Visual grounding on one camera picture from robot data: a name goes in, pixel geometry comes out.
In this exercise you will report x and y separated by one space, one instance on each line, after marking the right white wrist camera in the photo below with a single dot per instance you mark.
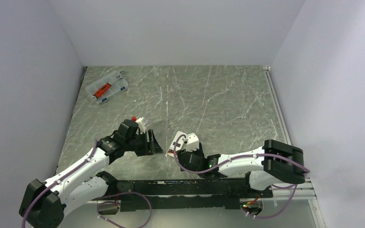
191 142

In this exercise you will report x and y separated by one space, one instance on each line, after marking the black base frame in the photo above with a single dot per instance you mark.
183 194

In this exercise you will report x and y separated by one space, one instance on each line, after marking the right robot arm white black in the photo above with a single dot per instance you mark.
274 162

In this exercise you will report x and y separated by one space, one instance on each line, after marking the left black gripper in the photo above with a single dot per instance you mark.
150 147

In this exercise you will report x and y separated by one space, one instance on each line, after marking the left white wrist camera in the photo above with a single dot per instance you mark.
142 122

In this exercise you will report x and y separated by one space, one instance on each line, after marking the clear plastic organizer box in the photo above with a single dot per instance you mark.
118 85

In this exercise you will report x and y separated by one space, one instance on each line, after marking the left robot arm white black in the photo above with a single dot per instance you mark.
46 203

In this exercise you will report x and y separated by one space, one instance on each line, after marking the white remote control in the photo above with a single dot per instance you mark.
177 143

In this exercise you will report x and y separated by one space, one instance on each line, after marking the red handled tool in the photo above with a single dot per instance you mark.
101 90

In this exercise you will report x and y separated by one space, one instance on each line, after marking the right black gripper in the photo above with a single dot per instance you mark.
199 151

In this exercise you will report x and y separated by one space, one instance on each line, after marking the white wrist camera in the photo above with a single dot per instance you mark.
191 142
142 122

